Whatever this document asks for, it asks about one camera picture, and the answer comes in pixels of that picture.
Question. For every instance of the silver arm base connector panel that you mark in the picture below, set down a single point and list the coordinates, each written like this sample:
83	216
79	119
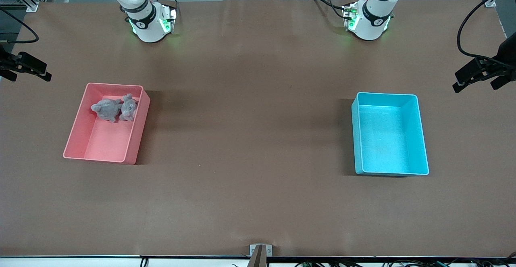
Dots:
348	17
171	17

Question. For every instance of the pink plastic box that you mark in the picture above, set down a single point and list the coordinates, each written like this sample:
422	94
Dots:
105	142

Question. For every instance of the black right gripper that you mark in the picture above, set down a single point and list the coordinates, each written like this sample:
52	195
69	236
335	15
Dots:
3	62

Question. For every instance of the metal table edge bracket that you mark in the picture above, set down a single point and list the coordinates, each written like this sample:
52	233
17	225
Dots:
268	251

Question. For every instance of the brown table cover sheet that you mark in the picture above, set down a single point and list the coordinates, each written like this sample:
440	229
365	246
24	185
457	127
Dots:
258	117

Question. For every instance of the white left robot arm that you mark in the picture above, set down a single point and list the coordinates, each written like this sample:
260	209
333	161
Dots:
373	25

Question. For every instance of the grey plush animal toy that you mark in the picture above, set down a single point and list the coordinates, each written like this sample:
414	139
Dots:
105	110
129	107

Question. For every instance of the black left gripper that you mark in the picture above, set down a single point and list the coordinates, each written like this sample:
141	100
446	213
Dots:
506	53

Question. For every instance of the blue plastic box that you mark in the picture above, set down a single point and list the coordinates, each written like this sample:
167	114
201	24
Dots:
383	146

